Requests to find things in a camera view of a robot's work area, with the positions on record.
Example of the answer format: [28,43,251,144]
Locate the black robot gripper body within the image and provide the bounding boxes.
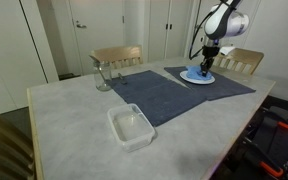
[201,46,220,67]

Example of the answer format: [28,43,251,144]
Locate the blue microfiber towel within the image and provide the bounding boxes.
[186,66,212,81]

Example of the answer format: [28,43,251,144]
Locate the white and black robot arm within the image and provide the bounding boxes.
[200,0,250,76]

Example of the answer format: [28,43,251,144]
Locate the white round plate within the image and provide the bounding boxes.
[180,71,215,85]

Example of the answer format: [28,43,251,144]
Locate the dark blue placemat under plate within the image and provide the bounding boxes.
[164,66,255,101]

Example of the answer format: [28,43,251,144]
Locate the wooden chair near plate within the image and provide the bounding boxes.
[214,48,264,75]

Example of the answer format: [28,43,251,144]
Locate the white closet double doors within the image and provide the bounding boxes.
[148,0,192,61]

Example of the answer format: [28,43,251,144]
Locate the dark blue placemat near jar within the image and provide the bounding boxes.
[110,70,206,127]

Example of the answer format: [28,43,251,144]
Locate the small dark metal utensil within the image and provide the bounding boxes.
[118,73,127,85]

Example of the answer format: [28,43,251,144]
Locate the wooden chair near jar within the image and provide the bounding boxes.
[90,45,143,69]

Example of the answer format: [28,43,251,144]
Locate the clear plastic container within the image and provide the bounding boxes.
[107,103,155,152]

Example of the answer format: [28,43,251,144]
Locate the black orange clamp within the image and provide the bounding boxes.
[243,117,288,179]

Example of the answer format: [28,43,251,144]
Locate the clear glass jar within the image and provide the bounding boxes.
[92,56,112,92]

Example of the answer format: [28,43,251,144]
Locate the wooden chair foreground left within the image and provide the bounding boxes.
[0,114,37,180]

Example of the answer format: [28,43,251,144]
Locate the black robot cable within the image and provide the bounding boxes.
[188,9,215,61]

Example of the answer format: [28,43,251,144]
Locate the white door with handle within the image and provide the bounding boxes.
[69,0,124,75]

